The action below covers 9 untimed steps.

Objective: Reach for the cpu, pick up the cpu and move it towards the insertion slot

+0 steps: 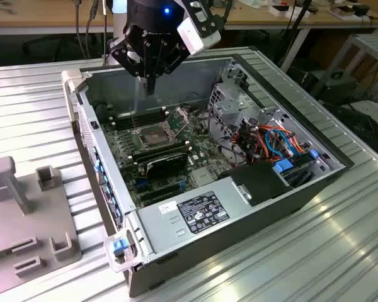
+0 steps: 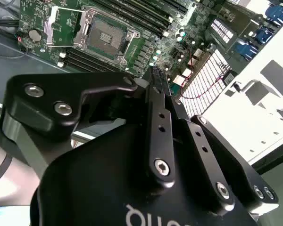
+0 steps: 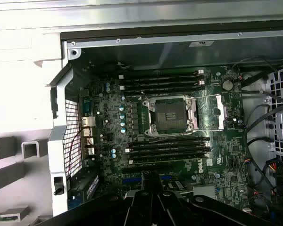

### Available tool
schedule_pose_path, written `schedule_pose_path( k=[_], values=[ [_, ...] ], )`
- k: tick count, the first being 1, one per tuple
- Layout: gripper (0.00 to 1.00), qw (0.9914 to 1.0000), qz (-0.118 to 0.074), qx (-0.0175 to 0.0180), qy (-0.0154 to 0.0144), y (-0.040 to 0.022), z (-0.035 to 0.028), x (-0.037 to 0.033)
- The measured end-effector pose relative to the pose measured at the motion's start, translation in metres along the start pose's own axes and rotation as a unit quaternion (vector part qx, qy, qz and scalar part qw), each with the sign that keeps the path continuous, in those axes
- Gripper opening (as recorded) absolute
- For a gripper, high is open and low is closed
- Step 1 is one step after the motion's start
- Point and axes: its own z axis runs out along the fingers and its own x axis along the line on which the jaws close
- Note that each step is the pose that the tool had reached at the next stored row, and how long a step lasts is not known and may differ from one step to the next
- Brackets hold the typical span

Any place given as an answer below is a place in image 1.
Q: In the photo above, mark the black expansion slot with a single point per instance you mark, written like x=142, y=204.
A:
x=160, y=195
x=159, y=188

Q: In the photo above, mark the black RAM slot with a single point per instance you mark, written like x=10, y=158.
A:
x=143, y=123
x=151, y=154
x=141, y=119
x=160, y=148
x=140, y=115
x=138, y=112

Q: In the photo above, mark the silver power supply unit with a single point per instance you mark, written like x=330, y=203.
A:
x=163, y=226

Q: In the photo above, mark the green motherboard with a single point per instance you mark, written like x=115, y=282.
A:
x=201, y=151

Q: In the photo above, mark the silver drive cage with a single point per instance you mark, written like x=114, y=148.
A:
x=230, y=107

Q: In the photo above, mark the black graphics card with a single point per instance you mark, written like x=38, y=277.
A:
x=165, y=165

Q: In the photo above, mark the grey parts rack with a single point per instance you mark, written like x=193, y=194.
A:
x=34, y=214

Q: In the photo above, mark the wooden desk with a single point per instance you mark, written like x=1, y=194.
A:
x=255, y=17

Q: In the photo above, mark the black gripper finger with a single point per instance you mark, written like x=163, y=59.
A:
x=171, y=58
x=126, y=53

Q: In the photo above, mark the black plastic shroud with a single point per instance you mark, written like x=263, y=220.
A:
x=261, y=182

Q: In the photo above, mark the silver chipset heatsink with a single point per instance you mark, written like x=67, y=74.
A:
x=203, y=176

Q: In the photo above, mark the blue disk carrier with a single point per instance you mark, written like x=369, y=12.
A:
x=283, y=165

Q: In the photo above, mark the grey metal frame rack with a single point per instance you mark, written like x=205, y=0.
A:
x=375, y=47

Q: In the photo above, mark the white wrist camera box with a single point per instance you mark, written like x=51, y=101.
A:
x=193, y=36

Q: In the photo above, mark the open black PC case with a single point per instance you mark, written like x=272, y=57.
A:
x=239, y=245

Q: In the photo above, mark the black camera bracket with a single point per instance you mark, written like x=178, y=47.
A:
x=212, y=23

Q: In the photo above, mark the blue case latch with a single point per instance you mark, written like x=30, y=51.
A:
x=119, y=246

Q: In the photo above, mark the CPU socket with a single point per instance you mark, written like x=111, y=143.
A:
x=152, y=136

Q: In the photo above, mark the thin metal locking lever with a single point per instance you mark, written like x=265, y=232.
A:
x=133, y=119

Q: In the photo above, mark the white box with red mark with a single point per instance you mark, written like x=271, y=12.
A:
x=283, y=11

